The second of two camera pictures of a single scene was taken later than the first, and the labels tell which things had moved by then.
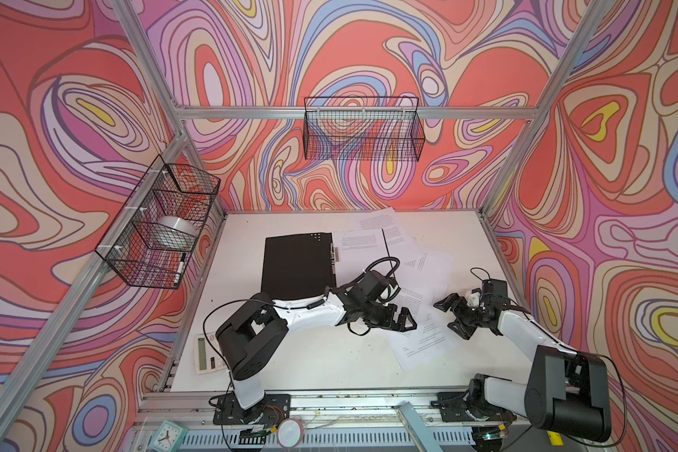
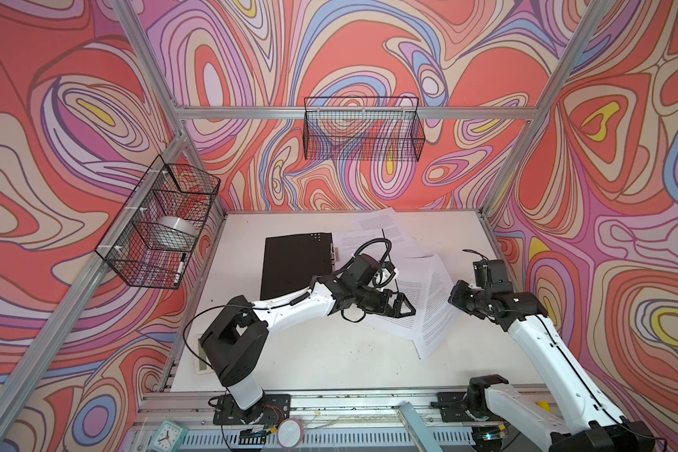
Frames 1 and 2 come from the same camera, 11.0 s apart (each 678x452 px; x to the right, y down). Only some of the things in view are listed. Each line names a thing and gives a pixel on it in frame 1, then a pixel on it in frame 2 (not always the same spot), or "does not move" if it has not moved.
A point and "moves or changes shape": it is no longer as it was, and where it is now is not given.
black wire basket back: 363,129 does not move
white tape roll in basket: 175,233 does not move
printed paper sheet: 433,339 to 433,316
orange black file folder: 298,265 does not move
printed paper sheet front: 423,275 moves or changes shape
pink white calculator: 207,352 does not move
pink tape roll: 290,433 does not move
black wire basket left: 151,243 does not move
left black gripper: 390,323 to 395,307
